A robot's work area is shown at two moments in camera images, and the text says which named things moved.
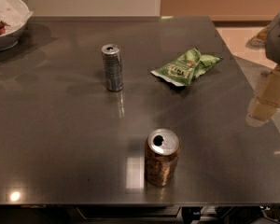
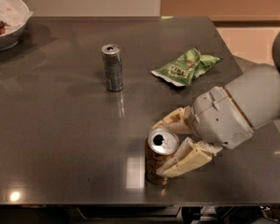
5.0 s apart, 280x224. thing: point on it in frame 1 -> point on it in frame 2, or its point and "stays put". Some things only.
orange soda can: [161, 151] stays put
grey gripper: [279, 39] -> [220, 117]
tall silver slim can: [113, 66] stays put
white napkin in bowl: [8, 9] stays put
